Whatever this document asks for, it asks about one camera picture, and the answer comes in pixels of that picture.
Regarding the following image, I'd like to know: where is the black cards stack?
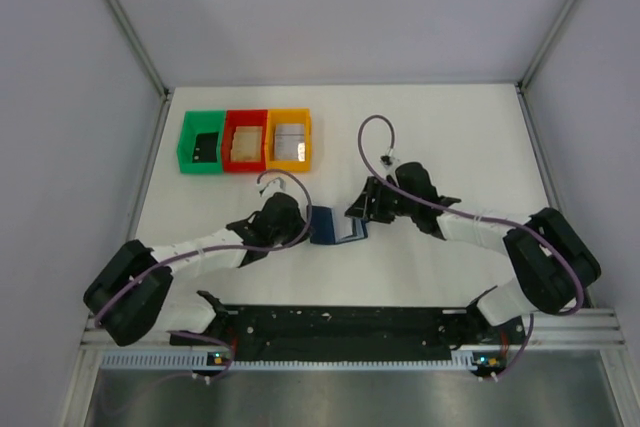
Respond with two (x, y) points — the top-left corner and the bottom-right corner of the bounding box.
(192, 132), (219, 163)

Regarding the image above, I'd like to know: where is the green plastic bin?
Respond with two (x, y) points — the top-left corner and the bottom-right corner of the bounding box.
(177, 110), (226, 175)

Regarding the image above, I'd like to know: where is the blue card holder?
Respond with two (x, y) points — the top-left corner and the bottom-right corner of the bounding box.
(309, 205), (368, 246)

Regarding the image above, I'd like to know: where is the beige cards stack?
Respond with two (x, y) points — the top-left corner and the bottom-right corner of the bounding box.
(230, 126), (262, 163)

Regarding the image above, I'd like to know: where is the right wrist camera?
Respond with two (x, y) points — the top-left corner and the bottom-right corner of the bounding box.
(380, 153), (401, 170)

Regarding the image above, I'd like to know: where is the red plastic bin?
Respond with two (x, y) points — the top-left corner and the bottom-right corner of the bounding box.
(221, 110), (267, 174)

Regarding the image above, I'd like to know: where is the right aluminium frame post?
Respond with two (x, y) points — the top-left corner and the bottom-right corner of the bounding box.
(516, 0), (584, 92)

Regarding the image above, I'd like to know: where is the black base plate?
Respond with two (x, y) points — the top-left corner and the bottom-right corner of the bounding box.
(169, 289), (524, 361)

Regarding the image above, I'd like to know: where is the left aluminium frame post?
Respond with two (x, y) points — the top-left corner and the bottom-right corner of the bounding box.
(102, 0), (170, 99)

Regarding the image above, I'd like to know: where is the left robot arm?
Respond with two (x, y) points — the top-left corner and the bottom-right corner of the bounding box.
(83, 192), (311, 347)

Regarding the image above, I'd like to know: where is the aluminium frame post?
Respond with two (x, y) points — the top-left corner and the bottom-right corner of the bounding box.
(516, 0), (584, 92)
(102, 0), (170, 99)

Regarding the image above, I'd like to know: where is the grey cable duct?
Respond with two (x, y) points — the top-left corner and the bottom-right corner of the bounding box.
(101, 349), (506, 372)

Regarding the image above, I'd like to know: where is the aluminium front rail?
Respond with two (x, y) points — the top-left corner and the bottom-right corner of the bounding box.
(80, 308), (626, 352)

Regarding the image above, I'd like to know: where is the silver cards stack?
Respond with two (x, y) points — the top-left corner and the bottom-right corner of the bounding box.
(273, 123), (306, 162)

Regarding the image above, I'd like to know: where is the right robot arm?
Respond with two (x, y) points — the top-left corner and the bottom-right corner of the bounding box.
(345, 162), (601, 327)

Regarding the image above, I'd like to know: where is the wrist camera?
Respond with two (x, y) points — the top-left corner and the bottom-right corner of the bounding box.
(380, 153), (401, 170)
(258, 177), (286, 199)

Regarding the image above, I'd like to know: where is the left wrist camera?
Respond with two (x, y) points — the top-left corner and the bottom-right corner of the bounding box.
(258, 177), (286, 199)

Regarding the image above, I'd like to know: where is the yellow plastic bin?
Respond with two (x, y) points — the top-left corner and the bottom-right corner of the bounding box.
(264, 109), (312, 173)

